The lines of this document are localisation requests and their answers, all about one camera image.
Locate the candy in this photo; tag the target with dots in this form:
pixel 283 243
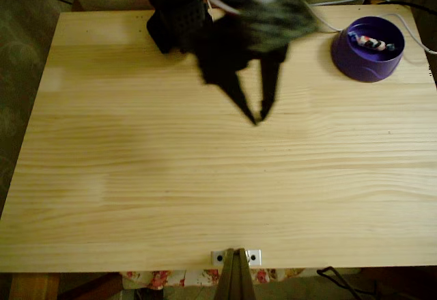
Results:
pixel 370 43

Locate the purple bowl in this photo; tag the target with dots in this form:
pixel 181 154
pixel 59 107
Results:
pixel 362 64

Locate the floral cloth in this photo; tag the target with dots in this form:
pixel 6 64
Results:
pixel 191 277

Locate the bare camera circuit board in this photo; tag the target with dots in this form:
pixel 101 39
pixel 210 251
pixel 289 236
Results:
pixel 283 20

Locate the metal mounting bracket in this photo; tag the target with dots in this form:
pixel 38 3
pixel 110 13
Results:
pixel 254 257

